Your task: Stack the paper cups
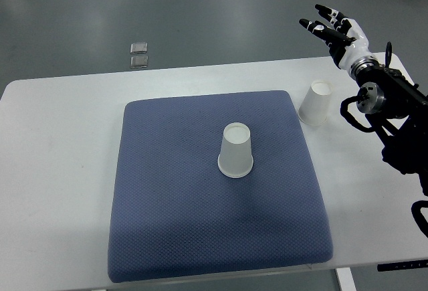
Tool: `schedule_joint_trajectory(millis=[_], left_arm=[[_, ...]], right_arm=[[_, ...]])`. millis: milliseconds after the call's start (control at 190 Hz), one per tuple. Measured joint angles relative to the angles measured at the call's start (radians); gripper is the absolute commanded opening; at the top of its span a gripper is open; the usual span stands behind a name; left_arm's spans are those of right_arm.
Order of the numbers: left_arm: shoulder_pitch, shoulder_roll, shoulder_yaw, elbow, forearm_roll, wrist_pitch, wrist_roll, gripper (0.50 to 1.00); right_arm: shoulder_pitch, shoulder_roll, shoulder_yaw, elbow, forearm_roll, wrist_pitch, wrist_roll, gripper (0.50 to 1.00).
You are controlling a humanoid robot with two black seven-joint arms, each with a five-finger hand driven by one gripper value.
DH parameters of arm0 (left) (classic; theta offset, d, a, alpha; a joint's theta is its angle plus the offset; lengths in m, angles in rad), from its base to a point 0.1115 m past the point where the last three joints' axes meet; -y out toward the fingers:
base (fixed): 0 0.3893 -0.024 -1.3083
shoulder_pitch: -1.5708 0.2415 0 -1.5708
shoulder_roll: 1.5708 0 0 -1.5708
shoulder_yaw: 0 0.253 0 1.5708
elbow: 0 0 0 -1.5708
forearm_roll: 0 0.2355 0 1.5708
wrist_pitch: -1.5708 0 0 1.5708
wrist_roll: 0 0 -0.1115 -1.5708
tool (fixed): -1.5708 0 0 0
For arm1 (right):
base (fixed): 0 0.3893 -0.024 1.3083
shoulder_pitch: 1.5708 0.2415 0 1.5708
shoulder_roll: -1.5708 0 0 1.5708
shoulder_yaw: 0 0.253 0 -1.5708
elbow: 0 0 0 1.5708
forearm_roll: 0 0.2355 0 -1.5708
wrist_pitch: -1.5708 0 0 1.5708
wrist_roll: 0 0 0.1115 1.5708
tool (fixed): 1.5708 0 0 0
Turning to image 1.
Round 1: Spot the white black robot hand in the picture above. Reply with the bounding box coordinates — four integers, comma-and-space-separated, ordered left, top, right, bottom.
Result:
299, 4, 372, 72

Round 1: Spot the white paper cup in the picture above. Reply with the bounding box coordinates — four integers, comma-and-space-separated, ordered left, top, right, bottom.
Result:
217, 122, 253, 179
297, 80, 333, 126

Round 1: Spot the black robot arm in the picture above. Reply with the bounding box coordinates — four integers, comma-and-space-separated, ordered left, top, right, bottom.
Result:
340, 42, 427, 195

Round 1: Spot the upper metal floor plate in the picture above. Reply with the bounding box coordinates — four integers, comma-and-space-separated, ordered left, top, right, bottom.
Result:
130, 41, 148, 54

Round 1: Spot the black table control panel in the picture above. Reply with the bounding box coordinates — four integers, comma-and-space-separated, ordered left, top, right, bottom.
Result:
377, 260, 428, 272

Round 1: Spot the white table leg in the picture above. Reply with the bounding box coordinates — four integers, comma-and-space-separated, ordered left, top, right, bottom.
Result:
335, 268, 356, 291

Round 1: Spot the blue grey fabric cushion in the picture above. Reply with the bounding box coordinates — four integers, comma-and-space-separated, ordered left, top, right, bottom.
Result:
108, 90, 333, 283

